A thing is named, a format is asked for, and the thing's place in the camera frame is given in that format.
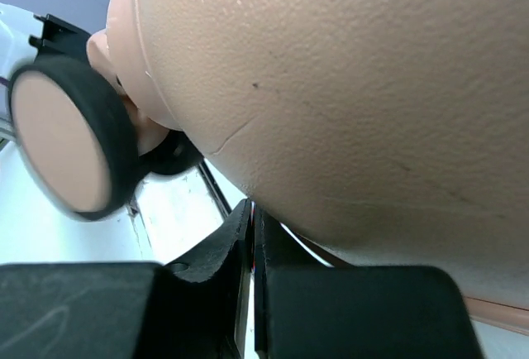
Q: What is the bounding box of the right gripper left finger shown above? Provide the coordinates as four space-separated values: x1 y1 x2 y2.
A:
1 200 253 358

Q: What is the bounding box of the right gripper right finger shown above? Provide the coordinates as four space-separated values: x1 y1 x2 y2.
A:
252 209 483 358

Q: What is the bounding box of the pink hard-shell suitcase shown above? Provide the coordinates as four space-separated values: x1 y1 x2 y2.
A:
8 0 528 334

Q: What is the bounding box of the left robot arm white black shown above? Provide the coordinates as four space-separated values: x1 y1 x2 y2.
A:
1 3 90 141

